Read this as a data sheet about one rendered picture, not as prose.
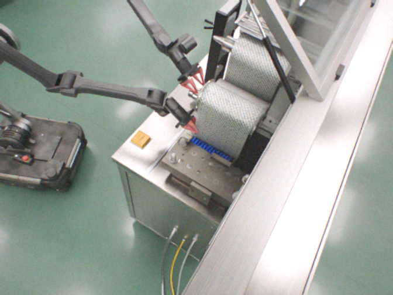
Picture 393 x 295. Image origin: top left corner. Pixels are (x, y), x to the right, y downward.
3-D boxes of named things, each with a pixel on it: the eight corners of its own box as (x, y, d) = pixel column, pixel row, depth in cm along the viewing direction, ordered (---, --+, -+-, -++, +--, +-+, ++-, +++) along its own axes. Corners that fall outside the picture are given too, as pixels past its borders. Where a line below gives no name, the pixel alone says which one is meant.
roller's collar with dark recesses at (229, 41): (227, 44, 135) (230, 32, 129) (238, 50, 134) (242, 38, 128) (220, 51, 132) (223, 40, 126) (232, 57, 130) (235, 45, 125)
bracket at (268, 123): (266, 117, 118) (268, 114, 116) (279, 124, 116) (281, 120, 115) (261, 125, 115) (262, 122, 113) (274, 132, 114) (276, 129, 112)
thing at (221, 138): (193, 136, 140) (197, 111, 125) (237, 160, 135) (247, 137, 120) (193, 136, 140) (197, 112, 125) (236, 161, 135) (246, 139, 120)
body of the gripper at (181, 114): (176, 129, 134) (165, 117, 132) (189, 115, 139) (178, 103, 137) (183, 125, 128) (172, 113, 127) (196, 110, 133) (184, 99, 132)
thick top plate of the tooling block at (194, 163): (180, 143, 143) (181, 136, 138) (253, 185, 135) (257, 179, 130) (161, 167, 135) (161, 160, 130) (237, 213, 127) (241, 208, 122)
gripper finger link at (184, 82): (189, 98, 129) (176, 81, 125) (197, 88, 133) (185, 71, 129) (199, 94, 124) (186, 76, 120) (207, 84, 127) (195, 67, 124)
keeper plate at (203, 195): (190, 191, 137) (192, 180, 127) (209, 202, 135) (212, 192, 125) (188, 195, 135) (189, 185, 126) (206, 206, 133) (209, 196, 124)
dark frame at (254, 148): (203, 130, 157) (208, 106, 141) (258, 161, 151) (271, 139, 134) (196, 140, 154) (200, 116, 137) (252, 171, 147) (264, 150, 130)
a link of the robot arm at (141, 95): (57, 89, 122) (65, 67, 126) (62, 96, 128) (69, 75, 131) (159, 107, 124) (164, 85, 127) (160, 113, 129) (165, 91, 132)
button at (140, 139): (139, 132, 152) (139, 129, 150) (150, 139, 151) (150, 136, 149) (131, 141, 149) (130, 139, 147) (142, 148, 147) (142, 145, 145)
